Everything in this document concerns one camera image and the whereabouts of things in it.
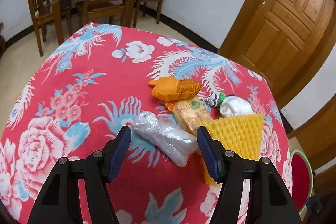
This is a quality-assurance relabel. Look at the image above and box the green purple small toy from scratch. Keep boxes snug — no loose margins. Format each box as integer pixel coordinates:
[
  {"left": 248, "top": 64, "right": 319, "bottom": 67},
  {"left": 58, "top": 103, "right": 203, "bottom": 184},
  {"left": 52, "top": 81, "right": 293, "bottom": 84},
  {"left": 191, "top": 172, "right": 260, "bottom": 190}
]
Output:
[{"left": 207, "top": 92, "right": 226, "bottom": 108}]

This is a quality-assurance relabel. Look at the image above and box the wooden panel door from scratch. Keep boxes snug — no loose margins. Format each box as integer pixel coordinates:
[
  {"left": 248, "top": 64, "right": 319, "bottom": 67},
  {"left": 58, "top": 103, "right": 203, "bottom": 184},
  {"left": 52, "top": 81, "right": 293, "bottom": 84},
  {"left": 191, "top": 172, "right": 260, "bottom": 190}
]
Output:
[{"left": 218, "top": 0, "right": 335, "bottom": 108}]

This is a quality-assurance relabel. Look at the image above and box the red bin green rim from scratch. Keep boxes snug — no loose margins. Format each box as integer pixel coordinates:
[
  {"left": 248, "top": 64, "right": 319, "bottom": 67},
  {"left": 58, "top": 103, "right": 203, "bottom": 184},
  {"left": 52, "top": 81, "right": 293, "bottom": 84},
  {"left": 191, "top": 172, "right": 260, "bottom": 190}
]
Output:
[{"left": 290, "top": 149, "right": 313, "bottom": 215}]

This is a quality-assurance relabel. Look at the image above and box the large yellow foam net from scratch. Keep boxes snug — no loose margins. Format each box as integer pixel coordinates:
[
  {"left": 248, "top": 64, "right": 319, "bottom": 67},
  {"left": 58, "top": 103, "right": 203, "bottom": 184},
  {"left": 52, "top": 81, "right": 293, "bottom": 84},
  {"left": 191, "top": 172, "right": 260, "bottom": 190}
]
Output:
[{"left": 199, "top": 113, "right": 265, "bottom": 185}]

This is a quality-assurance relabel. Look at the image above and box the clear plastic bag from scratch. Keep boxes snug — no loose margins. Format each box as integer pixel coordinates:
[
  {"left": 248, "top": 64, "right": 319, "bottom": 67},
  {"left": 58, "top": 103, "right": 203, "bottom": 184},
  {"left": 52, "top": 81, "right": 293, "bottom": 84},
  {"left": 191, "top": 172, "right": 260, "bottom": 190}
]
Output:
[{"left": 133, "top": 111, "right": 198, "bottom": 167}]

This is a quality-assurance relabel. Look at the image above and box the red floral tablecloth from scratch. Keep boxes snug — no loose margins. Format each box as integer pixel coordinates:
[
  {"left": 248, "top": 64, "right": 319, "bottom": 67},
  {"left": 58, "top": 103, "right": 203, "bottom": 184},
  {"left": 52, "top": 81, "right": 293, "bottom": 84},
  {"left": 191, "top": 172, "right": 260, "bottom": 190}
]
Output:
[{"left": 1, "top": 23, "right": 293, "bottom": 223}]

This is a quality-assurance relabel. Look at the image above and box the left wooden chair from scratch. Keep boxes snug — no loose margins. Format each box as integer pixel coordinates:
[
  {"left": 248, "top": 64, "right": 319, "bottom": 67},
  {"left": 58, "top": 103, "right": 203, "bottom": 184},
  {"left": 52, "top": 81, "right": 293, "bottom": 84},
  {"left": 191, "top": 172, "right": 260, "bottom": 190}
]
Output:
[{"left": 27, "top": 0, "right": 54, "bottom": 57}]

